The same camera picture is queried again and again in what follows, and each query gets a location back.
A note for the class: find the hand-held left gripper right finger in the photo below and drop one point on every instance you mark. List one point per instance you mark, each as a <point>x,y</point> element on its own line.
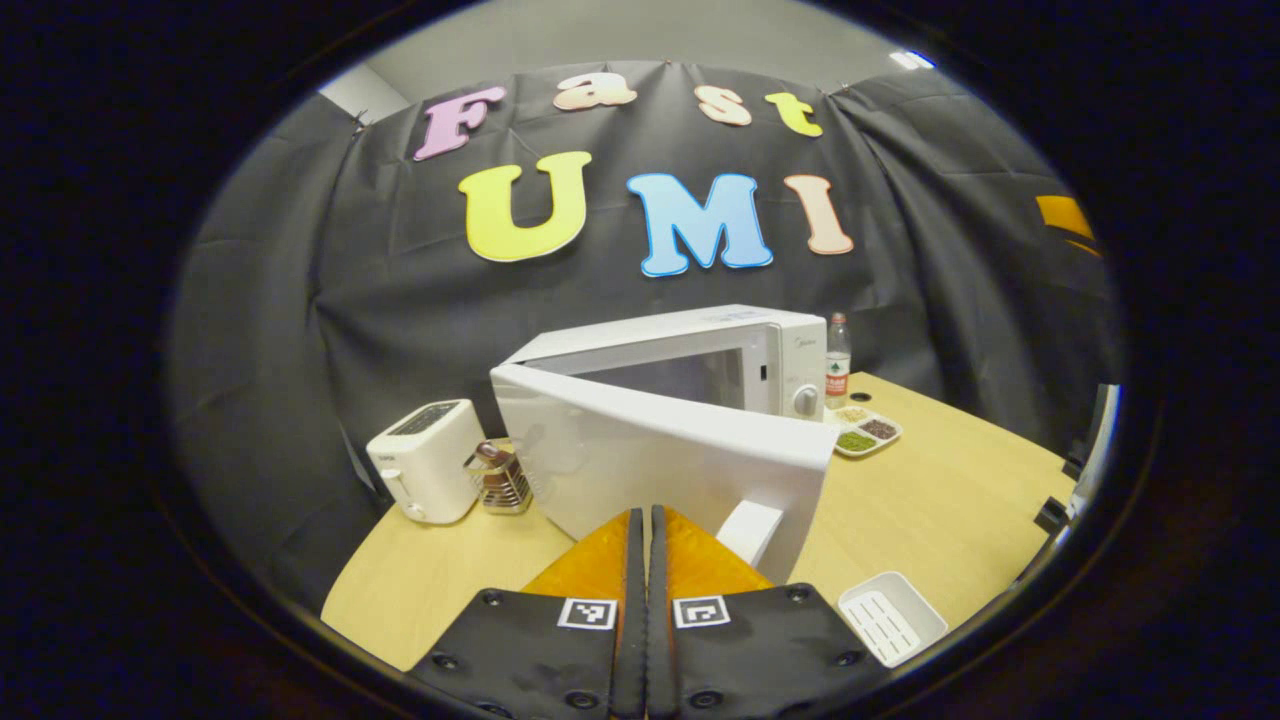
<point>660,640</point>

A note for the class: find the white slotted tray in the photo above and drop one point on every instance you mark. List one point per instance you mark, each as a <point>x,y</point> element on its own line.
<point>900,610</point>

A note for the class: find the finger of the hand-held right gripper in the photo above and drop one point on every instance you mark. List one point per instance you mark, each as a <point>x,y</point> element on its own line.
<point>1062,215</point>

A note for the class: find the black backdrop cloth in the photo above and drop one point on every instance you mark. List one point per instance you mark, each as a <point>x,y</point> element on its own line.
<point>300,350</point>

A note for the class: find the clear bottle with red label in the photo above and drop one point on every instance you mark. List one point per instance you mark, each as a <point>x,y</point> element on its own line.
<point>838,375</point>

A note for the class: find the white toaster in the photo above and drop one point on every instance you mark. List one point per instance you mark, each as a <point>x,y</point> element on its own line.
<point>430,470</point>

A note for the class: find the small ceiling light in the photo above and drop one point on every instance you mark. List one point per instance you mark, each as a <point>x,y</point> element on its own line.
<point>910,60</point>

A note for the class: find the white microwave oven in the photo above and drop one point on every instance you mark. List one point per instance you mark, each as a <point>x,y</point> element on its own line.
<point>640,460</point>

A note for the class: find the white divided dish of beans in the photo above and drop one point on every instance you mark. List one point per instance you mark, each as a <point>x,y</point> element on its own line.
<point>858,440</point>

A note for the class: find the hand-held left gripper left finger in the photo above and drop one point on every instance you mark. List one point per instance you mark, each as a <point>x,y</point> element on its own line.
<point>630,640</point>

